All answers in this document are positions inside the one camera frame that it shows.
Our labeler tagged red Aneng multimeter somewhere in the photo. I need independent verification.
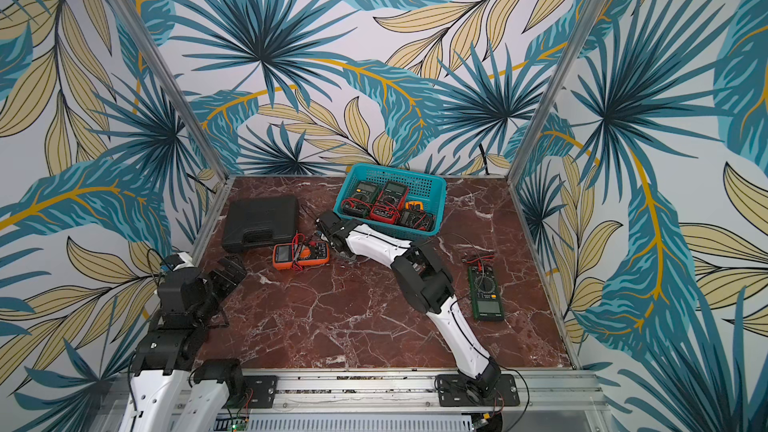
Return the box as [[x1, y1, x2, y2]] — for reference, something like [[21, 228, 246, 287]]
[[369, 181, 408, 225]]

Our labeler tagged yellow multimeter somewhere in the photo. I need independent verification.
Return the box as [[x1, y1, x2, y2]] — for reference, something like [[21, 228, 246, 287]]
[[403, 201, 426, 217]]

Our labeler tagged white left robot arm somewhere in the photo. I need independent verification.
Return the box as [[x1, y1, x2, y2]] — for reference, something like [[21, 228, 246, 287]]
[[119, 252, 251, 431]]

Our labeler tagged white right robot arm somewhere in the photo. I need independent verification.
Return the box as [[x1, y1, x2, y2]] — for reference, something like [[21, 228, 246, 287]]
[[315, 211, 501, 399]]

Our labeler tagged teal plastic basket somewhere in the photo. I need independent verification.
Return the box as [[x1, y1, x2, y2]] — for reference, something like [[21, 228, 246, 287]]
[[333, 163, 447, 241]]

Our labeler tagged black plastic tool case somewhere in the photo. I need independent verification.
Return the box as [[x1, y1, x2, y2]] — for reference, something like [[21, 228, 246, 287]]
[[221, 195, 299, 253]]

